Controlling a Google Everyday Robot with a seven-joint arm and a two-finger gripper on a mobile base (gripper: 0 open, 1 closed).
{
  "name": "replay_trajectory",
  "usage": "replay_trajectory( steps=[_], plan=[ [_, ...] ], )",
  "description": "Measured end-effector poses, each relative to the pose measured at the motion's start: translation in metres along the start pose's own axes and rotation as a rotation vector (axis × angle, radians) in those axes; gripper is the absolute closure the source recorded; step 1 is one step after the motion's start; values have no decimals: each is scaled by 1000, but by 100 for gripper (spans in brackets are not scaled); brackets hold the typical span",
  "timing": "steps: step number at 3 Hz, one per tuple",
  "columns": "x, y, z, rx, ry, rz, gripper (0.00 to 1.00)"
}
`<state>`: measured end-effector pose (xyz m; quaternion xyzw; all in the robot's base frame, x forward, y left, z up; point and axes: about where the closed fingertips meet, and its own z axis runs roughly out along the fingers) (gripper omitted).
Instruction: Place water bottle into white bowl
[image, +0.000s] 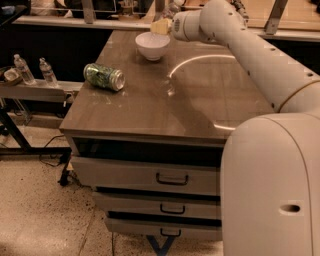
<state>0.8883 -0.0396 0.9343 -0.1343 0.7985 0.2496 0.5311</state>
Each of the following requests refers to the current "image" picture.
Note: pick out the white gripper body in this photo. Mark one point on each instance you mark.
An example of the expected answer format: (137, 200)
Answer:
(180, 26)

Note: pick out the small water bottle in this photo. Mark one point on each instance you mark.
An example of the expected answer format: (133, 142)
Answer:
(48, 73)
(24, 70)

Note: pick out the top grey drawer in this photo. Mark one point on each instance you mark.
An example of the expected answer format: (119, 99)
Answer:
(171, 178)

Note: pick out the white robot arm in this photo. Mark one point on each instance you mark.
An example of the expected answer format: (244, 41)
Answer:
(270, 167)

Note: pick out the dark bowl on shelf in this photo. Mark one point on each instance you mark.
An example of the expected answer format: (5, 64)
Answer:
(9, 76)

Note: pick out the grey drawer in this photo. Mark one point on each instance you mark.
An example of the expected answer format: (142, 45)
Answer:
(157, 205)
(164, 229)
(171, 178)

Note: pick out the small water bottle left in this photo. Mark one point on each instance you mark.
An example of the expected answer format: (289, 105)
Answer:
(24, 70)

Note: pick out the middle grey drawer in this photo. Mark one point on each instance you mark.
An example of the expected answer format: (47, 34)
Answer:
(157, 205)

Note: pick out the bottom grey drawer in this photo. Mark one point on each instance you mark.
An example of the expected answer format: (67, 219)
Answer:
(164, 229)

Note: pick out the green soda can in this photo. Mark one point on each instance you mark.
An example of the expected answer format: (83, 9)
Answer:
(104, 77)

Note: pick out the small water bottle right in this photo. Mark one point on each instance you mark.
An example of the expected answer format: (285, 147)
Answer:
(48, 73)

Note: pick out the white ceramic bowl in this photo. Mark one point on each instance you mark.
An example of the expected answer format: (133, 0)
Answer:
(152, 46)

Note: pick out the grey drawer cabinet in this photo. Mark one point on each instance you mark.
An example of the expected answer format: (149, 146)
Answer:
(178, 110)

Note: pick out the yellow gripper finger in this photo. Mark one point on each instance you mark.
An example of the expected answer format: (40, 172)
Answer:
(162, 26)

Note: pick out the clear plastic water bottle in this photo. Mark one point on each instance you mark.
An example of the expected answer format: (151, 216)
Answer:
(172, 9)

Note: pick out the metal side shelf left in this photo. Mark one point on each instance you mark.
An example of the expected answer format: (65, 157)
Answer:
(41, 91)

